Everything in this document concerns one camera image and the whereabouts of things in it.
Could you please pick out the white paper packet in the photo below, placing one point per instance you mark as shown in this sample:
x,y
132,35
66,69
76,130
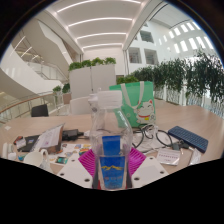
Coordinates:
x,y
168,156

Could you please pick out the colourful sticker sheet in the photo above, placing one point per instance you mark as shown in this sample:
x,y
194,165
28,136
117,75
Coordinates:
x,y
71,150

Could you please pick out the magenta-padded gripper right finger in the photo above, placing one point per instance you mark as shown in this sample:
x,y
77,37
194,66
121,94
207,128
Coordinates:
x,y
150,170

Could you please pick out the low shelf with plants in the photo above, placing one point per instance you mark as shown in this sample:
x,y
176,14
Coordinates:
x,y
126,80

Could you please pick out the small black box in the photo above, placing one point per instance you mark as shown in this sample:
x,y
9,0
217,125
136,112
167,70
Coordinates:
x,y
70,134

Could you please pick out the row of green plants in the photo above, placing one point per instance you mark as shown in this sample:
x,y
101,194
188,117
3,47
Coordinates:
x,y
196,76

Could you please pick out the clear blue-labelled water bottle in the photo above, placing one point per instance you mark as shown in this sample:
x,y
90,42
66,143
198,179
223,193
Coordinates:
x,y
112,156

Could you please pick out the white cabinet with plants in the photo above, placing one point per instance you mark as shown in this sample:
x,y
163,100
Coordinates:
x,y
91,80

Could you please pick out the green tote bag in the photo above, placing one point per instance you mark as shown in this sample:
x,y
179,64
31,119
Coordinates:
x,y
133,100

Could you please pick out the white chair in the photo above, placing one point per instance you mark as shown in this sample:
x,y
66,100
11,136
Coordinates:
x,y
80,106

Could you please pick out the white paper booklet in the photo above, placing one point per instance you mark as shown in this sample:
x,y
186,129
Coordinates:
x,y
50,138

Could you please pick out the white power strip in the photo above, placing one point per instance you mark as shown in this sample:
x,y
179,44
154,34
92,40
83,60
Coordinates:
x,y
7,150

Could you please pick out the black notebook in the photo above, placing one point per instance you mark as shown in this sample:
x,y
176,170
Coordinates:
x,y
30,141

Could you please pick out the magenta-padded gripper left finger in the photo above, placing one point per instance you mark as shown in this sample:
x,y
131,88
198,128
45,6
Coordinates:
x,y
73,171

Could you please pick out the white mug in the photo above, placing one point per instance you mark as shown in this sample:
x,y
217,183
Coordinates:
x,y
33,159

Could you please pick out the black chair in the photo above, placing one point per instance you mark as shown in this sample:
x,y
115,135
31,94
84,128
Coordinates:
x,y
40,110

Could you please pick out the potted green plants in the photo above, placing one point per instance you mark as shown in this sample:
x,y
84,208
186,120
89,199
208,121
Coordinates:
x,y
61,90

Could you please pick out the clear unlabelled plastic bottle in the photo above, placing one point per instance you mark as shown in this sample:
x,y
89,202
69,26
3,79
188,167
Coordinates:
x,y
91,101

